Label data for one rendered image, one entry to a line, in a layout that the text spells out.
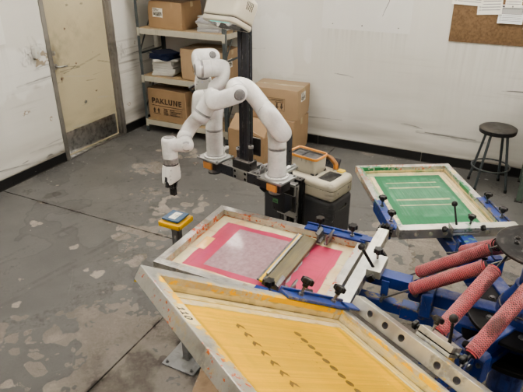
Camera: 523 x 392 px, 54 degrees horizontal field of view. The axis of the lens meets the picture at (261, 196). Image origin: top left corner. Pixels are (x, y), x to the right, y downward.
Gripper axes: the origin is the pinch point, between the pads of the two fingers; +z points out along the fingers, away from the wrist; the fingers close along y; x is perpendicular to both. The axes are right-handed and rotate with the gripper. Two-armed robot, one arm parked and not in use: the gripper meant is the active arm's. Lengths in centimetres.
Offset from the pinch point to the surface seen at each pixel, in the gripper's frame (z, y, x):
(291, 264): 12, 16, 72
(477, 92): 28, -368, 110
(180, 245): 11.9, 25.3, 20.4
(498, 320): -7, 42, 152
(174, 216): 13.9, 1.1, 0.3
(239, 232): 15.4, -1.5, 36.3
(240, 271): 15, 26, 52
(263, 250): 15, 8, 54
